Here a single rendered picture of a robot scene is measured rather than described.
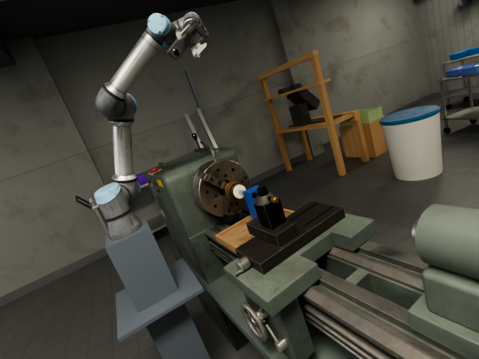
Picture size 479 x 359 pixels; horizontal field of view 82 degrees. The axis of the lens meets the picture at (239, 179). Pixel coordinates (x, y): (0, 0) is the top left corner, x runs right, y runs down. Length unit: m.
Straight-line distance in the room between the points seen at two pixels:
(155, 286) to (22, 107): 3.68
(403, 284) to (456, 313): 0.26
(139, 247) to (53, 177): 3.39
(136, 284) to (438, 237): 1.17
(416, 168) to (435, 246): 3.08
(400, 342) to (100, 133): 4.30
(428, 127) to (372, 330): 2.99
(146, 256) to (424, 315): 1.06
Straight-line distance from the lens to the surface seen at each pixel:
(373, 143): 4.84
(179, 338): 1.61
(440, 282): 0.73
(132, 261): 1.38
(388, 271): 1.02
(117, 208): 1.35
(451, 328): 0.78
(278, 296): 0.91
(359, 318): 0.88
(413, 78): 8.49
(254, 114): 5.22
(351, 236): 1.08
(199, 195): 1.46
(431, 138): 3.70
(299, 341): 1.09
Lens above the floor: 1.49
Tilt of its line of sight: 15 degrees down
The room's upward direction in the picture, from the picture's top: 19 degrees counter-clockwise
